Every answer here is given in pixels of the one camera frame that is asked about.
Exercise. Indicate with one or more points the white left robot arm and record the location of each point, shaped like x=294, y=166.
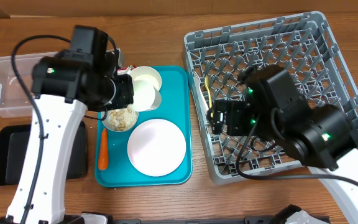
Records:
x=82, y=78

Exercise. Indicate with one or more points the cream bowl with peanuts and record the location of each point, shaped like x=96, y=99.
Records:
x=148, y=74

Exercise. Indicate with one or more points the orange carrot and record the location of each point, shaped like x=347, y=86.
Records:
x=103, y=160

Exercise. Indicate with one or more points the white round plate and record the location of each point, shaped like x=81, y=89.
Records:
x=156, y=147

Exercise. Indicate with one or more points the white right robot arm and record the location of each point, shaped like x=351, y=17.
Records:
x=322, y=138

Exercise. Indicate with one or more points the red snack wrapper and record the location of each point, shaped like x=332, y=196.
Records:
x=130, y=67

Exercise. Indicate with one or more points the yellow plastic utensil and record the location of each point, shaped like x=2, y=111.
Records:
x=210, y=104

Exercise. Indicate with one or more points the white plastic fork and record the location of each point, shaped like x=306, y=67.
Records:
x=204, y=104

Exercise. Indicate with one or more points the black plastic bin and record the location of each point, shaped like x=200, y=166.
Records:
x=13, y=145

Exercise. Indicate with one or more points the grey dishwasher rack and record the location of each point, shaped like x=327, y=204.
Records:
x=302, y=43

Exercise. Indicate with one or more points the grey bowl with peanuts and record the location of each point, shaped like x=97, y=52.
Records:
x=120, y=120

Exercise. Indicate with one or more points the white plastic cup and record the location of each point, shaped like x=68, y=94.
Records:
x=146, y=97

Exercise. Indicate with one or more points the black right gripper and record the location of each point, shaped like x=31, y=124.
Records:
x=231, y=109

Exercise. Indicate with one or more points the clear plastic bin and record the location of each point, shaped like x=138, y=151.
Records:
x=13, y=101

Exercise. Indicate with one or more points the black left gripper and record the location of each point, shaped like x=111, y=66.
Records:
x=126, y=96

